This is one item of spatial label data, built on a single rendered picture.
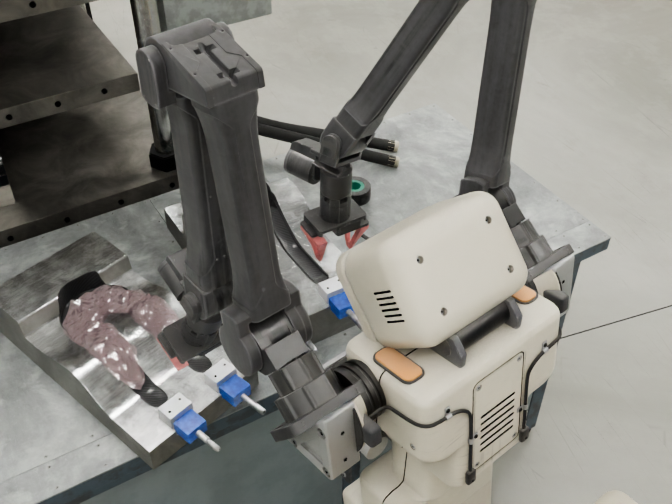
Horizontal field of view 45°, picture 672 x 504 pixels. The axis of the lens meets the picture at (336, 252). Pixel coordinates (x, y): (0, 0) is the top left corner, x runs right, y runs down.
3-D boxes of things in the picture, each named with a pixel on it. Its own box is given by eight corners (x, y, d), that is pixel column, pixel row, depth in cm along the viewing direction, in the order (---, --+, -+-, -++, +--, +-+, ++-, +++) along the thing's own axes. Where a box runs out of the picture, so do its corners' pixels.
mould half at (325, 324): (373, 317, 172) (376, 270, 164) (264, 366, 162) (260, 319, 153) (264, 193, 204) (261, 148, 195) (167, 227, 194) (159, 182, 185)
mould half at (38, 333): (259, 384, 159) (255, 346, 152) (153, 470, 144) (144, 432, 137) (103, 268, 184) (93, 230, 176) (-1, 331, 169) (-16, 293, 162)
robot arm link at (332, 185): (339, 177, 140) (359, 161, 143) (308, 162, 143) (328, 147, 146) (338, 208, 144) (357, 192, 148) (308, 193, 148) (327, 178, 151)
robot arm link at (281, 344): (282, 381, 104) (315, 360, 107) (242, 311, 105) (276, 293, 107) (260, 391, 112) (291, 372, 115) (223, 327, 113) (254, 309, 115)
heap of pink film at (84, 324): (202, 343, 159) (198, 315, 154) (129, 398, 149) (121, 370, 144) (120, 282, 172) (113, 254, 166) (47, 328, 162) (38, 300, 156)
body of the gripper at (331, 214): (302, 220, 152) (302, 188, 147) (348, 203, 156) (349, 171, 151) (320, 240, 148) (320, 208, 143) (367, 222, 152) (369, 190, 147)
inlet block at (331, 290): (373, 333, 161) (374, 314, 157) (352, 343, 159) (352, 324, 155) (339, 293, 169) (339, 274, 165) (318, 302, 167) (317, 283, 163)
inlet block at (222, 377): (274, 413, 150) (273, 394, 147) (254, 430, 147) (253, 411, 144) (225, 376, 157) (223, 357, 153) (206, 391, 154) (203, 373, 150)
